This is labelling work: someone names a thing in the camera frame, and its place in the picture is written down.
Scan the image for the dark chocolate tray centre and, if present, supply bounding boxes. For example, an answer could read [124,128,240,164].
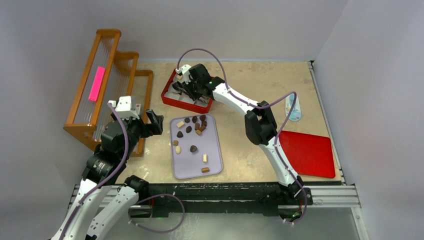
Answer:
[189,145,198,153]

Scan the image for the red chocolate box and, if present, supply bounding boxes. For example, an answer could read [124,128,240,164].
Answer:
[160,70,213,114]

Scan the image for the white oval chocolate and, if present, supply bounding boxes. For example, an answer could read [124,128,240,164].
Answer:
[175,145,182,154]

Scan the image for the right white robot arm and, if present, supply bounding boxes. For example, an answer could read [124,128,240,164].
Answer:
[175,64,307,204]

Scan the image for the lavender plastic tray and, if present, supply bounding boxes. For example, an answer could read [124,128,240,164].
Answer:
[169,113,223,180]

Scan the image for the dark heart chocolate left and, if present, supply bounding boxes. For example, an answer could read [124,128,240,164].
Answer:
[176,131,184,138]

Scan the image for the white rectangular chocolate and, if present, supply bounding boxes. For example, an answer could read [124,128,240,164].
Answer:
[176,121,185,128]

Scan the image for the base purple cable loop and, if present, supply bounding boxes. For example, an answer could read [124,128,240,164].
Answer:
[127,193,186,234]

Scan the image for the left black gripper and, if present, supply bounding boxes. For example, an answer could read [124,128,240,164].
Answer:
[112,108,162,160]

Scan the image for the orange wooden tiered rack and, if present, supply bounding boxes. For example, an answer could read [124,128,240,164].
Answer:
[63,28,154,151]

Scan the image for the brown caramel chocolate bottom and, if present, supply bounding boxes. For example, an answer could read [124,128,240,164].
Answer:
[201,167,210,173]

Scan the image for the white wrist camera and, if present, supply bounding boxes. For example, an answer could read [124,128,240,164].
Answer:
[175,64,191,83]
[107,95,141,120]

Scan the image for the pink rectangular block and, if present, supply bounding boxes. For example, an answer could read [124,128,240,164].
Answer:
[88,66,106,102]

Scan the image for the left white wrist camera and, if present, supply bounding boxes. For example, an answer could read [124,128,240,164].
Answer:
[107,95,141,120]

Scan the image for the black metal tongs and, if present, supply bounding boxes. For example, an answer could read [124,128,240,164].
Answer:
[171,82,210,104]

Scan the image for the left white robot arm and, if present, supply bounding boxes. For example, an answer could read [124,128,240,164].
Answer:
[53,109,164,240]

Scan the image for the red box lid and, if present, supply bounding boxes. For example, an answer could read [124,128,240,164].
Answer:
[279,130,336,179]

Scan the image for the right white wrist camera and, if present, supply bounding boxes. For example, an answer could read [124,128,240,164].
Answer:
[175,64,191,83]

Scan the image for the black metal base rail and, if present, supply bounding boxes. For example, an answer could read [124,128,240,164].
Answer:
[71,181,362,220]

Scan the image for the blue white sticker card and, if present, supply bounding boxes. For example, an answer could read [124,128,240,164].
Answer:
[285,93,302,122]

